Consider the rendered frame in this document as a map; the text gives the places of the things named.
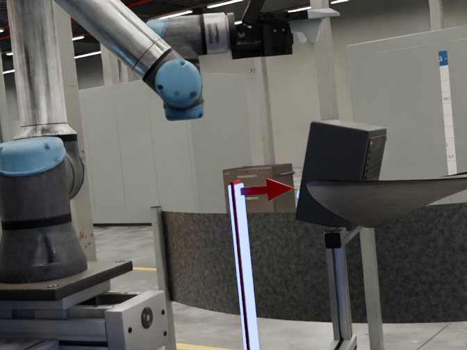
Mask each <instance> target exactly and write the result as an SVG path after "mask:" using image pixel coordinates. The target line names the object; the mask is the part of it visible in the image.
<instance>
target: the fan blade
mask: <svg viewBox="0 0 467 350"><path fill-rule="evenodd" d="M306 187H307V189H308V191H309V193H310V194H311V196H312V197H313V198H314V199H315V200H316V201H317V202H319V203H320V204H321V205H323V206H324V207H326V208H327V209H329V210H330V211H332V212H333V213H336V214H337V215H339V216H341V217H343V218H345V219H347V220H349V221H351V222H353V223H355V224H358V225H360V226H362V227H365V228H379V227H381V226H383V225H385V224H387V223H389V222H391V221H393V220H394V219H397V218H398V217H401V216H403V215H405V214H407V213H410V212H412V211H414V210H416V209H419V208H421V207H423V206H426V205H428V204H430V203H433V202H435V201H438V200H440V199H443V198H445V197H448V196H450V195H453V194H456V193H458V192H461V191H464V190H467V172H462V173H458V174H452V175H448V176H442V177H437V178H420V179H409V180H392V181H349V180H324V179H316V180H314V181H311V182H308V183H306Z"/></svg>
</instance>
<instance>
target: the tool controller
mask: <svg viewBox="0 0 467 350"><path fill-rule="evenodd" d="M386 141H387V137H386V128H385V127H382V126H374V125H369V124H362V123H357V122H349V121H344V120H339V119H337V120H322V121H312V122H311V123H310V128H309V136H308V140H307V145H306V153H305V157H304V166H303V170H302V178H301V183H300V191H299V195H298V200H297V207H296V212H295V219H296V220H297V221H301V222H306V223H310V224H316V225H320V226H326V227H329V229H330V228H337V229H338V228H339V227H345V228H346V230H347V231H351V230H353V229H354V228H355V227H356V226H357V225H358V224H355V223H353V222H351V221H349V220H347V219H345V218H343V217H341V216H339V215H337V214H336V213H334V212H332V211H330V210H329V209H327V208H326V207H324V206H323V205H321V204H320V203H319V202H317V201H316V200H315V199H314V198H313V197H312V196H311V194H310V193H309V191H308V189H307V187H306V183H308V182H311V181H314V180H316V179H324V180H349V181H378V180H379V174H380V169H381V166H382V158H383V154H384V147H385V143H386Z"/></svg>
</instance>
